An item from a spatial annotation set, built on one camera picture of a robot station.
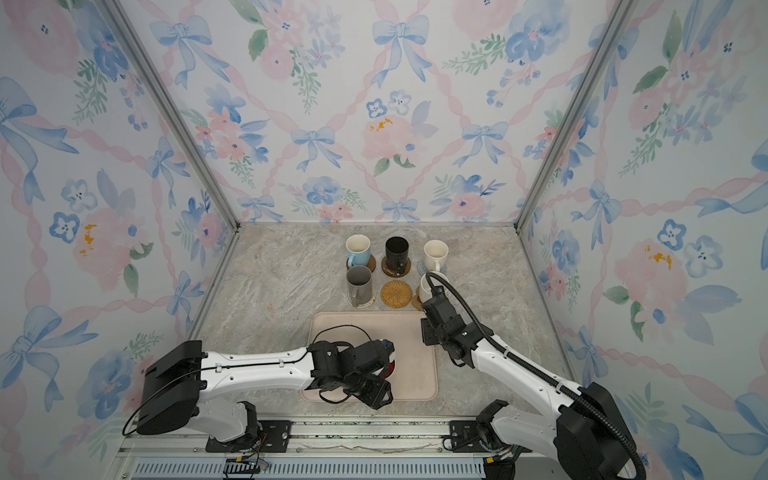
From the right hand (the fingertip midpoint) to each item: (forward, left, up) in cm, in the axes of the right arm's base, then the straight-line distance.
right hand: (433, 321), depth 86 cm
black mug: (+26, +11, +1) cm, 28 cm away
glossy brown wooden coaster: (+22, +12, -7) cm, 27 cm away
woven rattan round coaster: (+14, +11, -8) cm, 19 cm away
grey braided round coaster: (+25, +2, -6) cm, 25 cm away
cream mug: (+23, -2, +2) cm, 23 cm away
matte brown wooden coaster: (+25, +20, -6) cm, 33 cm away
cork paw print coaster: (+11, +4, -7) cm, 13 cm away
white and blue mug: (+26, +23, +2) cm, 35 cm away
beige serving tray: (-13, +6, -7) cm, 16 cm away
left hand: (-20, +13, -1) cm, 24 cm away
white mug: (+11, +2, +1) cm, 11 cm away
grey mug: (+11, +22, +3) cm, 25 cm away
